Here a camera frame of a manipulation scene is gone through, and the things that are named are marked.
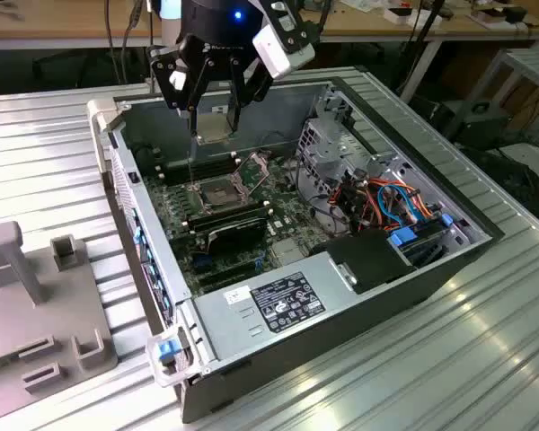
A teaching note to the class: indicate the silver power supply unit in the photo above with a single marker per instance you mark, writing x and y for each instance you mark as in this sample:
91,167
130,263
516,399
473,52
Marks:
233,323

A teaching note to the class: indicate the small CPU plate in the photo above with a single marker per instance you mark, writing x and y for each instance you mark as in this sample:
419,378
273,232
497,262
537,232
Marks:
213,136

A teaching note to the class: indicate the small blue drive clip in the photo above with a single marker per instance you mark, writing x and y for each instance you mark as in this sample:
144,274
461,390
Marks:
447,220

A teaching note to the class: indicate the black graphics card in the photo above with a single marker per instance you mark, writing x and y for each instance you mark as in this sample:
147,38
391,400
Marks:
238,235

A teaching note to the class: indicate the black flat panel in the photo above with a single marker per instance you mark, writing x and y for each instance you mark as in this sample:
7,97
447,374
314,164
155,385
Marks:
507,179

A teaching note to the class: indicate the green motherboard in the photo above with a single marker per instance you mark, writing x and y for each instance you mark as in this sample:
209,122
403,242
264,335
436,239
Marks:
287,211

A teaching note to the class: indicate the black equipment box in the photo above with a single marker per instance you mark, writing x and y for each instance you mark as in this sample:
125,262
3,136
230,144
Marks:
480,123

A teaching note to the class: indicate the CPU socket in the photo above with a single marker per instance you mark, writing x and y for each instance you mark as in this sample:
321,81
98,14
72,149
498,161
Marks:
218,194

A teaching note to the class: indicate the metal slat shelf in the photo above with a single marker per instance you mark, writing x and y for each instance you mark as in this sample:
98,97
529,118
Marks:
534,67

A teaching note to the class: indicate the silver metal drive cage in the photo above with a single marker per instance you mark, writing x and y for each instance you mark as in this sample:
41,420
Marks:
323,152

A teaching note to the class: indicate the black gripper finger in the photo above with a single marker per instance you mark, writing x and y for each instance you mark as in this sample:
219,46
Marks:
168,72
234,90

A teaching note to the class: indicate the wooden desk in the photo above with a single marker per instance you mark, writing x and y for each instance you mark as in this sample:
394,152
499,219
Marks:
49,22

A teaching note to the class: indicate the black RAM slot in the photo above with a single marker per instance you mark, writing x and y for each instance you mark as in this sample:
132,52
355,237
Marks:
224,213
193,163
202,173

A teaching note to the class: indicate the white paper sheet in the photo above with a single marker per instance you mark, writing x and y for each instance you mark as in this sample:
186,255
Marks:
534,157

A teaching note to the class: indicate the blue disk carrier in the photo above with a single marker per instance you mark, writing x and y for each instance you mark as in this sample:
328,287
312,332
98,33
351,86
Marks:
406,235

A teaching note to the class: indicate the grey parts rack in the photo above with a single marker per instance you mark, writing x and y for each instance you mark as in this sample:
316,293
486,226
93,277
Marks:
27,314

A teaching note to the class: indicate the black plastic drive cover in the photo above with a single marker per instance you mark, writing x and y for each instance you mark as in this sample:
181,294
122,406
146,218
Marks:
368,260

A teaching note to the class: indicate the brown cardboard box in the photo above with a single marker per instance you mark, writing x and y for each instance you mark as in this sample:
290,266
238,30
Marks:
489,18

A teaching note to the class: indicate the blue case latch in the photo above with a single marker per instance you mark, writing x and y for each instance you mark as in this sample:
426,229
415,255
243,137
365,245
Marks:
168,350

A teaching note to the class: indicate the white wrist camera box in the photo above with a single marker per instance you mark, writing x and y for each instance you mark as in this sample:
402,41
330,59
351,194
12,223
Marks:
271,51

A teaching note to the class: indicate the open PC case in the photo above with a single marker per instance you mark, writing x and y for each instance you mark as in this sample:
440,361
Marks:
296,368

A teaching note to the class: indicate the white box on desk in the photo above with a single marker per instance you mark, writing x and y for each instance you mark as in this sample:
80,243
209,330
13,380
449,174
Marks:
404,13

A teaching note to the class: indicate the silver chipset heatsink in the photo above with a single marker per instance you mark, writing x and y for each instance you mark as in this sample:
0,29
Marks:
287,249

